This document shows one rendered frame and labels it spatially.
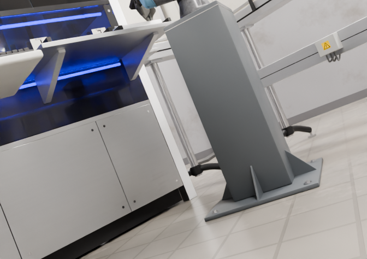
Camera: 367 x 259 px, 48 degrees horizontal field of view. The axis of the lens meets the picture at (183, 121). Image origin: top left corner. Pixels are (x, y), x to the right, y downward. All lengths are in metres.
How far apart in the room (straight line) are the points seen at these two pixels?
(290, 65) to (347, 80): 1.93
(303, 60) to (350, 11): 2.02
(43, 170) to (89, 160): 0.22
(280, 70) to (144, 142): 0.97
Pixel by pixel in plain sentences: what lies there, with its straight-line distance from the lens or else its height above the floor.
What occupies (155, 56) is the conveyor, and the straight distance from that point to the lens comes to 2.57.
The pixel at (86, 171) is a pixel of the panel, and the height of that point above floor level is 0.36.
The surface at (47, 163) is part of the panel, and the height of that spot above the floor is 0.46.
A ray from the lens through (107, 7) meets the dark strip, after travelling 2.41.
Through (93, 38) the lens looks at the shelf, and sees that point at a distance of 1.79.
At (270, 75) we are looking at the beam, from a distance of 2.68.
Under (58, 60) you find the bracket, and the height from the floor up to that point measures 0.83.
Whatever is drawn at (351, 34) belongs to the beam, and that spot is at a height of 0.50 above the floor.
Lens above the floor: 0.36
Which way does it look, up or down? 2 degrees up
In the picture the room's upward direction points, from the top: 22 degrees counter-clockwise
